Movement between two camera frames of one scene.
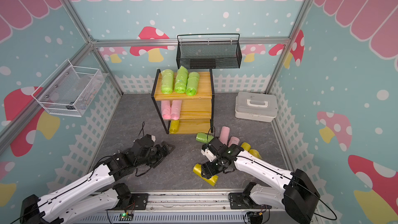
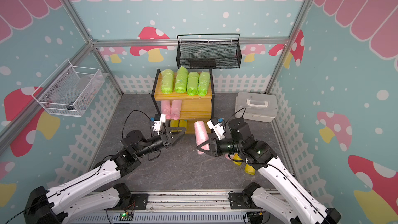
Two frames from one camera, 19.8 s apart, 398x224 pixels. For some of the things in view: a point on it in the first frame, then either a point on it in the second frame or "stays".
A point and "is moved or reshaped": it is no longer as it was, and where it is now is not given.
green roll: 203,137 → 204,79
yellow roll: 174,126 stays
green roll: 192,83 stays
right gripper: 207,170 → 214,147
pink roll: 224,134 is moved or reshaped
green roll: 167,81 stays
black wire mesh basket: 211,51 stays
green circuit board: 125,217 stays
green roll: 181,80 stays
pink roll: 176,107 stays
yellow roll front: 212,181 → 182,123
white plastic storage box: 260,106 stays
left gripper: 161,155 → 167,136
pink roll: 166,110 stays
